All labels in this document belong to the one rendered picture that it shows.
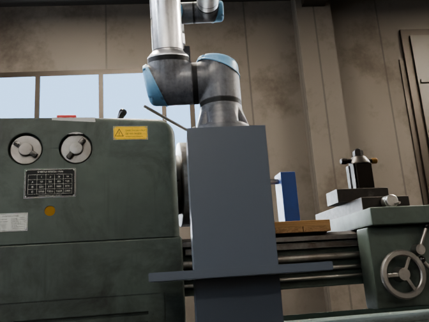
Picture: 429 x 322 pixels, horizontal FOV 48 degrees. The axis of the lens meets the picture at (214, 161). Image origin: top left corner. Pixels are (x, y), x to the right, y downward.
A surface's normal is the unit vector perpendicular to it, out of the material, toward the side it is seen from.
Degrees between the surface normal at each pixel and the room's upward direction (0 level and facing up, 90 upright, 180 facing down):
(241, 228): 90
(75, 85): 90
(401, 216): 90
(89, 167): 90
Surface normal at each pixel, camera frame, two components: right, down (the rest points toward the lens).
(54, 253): 0.17, -0.25
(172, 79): 0.06, -0.06
